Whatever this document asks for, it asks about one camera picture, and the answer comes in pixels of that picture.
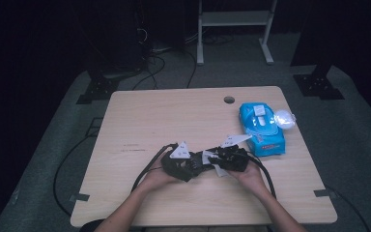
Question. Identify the white metal table frame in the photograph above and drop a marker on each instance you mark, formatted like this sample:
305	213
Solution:
235	18

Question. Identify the blue wet wipes pack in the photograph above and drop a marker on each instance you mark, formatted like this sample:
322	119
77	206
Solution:
265	149

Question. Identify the grey tape strip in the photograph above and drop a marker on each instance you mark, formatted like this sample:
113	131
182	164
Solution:
79	197
323	193

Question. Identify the white wet wipe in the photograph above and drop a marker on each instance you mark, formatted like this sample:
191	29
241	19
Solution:
207	157

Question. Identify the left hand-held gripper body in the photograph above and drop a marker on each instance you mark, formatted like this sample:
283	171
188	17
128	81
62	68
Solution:
174	167

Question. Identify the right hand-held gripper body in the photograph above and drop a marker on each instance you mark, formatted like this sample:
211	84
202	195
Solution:
233	159

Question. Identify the black stand base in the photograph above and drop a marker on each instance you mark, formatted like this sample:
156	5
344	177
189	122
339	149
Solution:
98	90
319	86

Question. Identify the person's left hand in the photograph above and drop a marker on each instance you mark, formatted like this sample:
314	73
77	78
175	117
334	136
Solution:
157	183

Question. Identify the person's right hand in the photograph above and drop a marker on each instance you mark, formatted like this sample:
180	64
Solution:
249	180

